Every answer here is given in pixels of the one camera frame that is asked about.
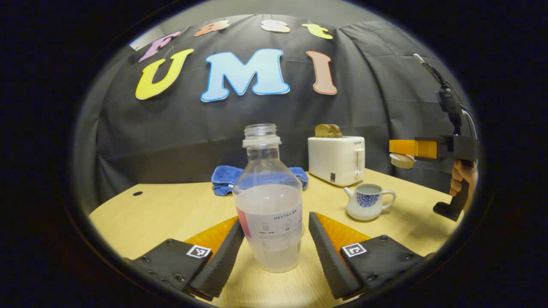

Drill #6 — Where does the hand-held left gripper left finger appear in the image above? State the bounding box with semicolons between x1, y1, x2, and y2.
124;215;245;301

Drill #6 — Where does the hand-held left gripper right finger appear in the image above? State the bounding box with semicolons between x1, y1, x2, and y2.
308;212;433;300

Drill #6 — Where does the clear plastic water bottle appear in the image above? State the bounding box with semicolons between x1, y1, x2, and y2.
232;124;304;273

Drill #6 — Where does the white toaster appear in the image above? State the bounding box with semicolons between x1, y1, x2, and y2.
307;136;366;187

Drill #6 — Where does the blue towel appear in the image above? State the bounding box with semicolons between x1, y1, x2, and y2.
211;166;309;196

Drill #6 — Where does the thin black cable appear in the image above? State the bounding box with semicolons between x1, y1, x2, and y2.
413;53;477;139

